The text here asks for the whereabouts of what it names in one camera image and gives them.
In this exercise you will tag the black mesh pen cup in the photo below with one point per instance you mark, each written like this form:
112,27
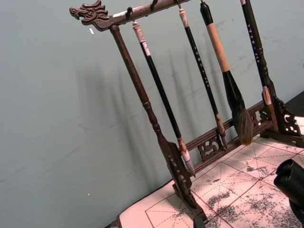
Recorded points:
298,213

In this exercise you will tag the dark wooden brush rack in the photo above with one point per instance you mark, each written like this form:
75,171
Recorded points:
133,69

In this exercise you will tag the white gridded calligraphy mat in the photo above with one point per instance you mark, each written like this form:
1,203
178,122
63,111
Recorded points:
237,171

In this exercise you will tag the thin black calligraphy brush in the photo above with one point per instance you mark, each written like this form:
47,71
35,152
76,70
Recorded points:
255,45
202,69

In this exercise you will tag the black brush with white ferrule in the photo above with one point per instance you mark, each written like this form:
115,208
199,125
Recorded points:
161,88

